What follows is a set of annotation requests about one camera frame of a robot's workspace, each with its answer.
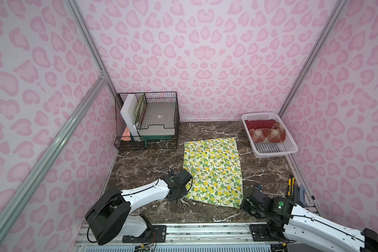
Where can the aluminium front rail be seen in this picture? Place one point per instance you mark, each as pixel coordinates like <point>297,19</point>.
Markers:
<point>195,237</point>

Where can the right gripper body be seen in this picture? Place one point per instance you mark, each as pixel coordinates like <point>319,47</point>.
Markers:
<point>250,206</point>

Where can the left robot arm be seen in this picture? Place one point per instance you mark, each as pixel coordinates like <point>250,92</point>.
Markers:
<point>112,215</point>

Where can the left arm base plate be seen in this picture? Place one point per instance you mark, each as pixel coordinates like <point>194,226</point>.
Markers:
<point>155,233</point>

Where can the red plaid skirt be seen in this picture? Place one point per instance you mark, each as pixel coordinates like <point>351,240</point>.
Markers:
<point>276,134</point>

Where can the green lemon print skirt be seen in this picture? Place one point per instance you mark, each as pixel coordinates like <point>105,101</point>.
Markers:
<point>216,170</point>

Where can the yellow black utility knife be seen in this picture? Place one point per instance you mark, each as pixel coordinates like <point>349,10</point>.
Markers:
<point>291,187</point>

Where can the green stand under tray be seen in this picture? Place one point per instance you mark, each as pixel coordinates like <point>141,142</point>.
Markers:
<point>150,139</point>

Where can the black wire basket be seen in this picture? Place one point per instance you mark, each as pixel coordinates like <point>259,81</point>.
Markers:
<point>123,140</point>

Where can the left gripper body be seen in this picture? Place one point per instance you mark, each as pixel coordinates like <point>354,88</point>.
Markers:
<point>182,181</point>

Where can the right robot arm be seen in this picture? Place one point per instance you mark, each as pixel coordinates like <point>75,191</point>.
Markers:
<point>288,221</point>

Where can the red polka dot skirt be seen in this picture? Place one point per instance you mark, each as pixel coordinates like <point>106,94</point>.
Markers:
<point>259,124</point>

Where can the white plastic basket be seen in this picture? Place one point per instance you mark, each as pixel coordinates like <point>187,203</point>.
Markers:
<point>262,150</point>

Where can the white foam board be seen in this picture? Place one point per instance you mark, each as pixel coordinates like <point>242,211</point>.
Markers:
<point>128,113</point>

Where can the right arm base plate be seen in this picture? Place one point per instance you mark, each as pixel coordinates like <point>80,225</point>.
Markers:
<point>266,232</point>

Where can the white tray in basket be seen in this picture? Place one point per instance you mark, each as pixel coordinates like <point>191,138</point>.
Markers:
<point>159,119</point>

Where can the green book in basket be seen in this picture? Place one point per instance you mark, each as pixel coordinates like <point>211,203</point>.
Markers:
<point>141,109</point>

